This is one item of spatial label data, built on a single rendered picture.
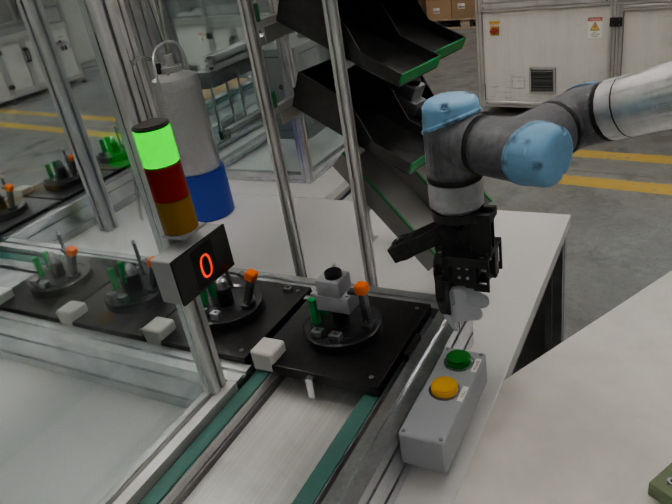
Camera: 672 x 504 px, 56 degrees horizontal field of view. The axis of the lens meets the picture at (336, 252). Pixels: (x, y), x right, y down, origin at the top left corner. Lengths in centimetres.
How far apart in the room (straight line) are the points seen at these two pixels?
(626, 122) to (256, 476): 69
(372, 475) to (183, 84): 129
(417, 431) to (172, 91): 125
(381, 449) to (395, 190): 58
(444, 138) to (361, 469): 45
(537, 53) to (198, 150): 369
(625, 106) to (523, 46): 444
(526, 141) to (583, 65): 438
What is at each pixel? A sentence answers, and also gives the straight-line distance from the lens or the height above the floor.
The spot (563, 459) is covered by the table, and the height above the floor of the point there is 86.
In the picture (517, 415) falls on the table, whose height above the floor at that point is 86.
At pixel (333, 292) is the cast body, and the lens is 106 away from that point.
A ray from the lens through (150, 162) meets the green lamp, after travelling 87.
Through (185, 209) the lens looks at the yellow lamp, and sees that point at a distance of 90.
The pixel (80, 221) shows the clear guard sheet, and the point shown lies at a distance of 85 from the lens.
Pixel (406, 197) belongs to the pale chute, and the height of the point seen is 109.
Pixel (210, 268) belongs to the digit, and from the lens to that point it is 94.
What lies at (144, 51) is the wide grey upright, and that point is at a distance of 224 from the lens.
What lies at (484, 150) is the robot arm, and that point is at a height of 134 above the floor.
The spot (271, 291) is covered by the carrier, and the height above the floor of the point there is 97.
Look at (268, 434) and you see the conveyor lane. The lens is 105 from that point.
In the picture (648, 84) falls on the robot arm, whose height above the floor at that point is 140.
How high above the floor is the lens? 161
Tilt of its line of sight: 27 degrees down
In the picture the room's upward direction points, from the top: 10 degrees counter-clockwise
